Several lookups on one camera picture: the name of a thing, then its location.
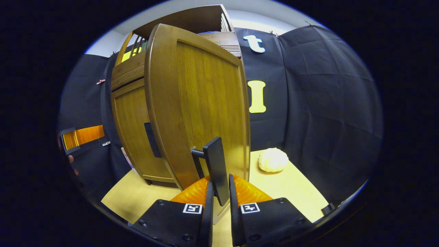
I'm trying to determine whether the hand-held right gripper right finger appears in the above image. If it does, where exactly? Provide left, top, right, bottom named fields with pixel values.
left=228, top=173, right=313, bottom=247

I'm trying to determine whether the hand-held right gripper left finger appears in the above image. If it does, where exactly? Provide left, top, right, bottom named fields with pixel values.
left=130, top=176, right=215, bottom=247

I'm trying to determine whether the wooden shoe cabinet door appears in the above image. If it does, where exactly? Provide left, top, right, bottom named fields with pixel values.
left=111, top=78, right=179, bottom=184
left=144, top=23, right=251, bottom=225

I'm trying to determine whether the wooden double-door shoe cabinet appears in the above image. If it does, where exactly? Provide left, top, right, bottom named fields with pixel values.
left=110, top=4, right=242, bottom=187

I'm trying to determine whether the white bumpy round object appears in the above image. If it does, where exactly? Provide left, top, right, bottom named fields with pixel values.
left=258, top=148, right=289, bottom=173

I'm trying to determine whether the black backdrop cloth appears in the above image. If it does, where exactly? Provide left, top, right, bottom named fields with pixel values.
left=57, top=22, right=383, bottom=206

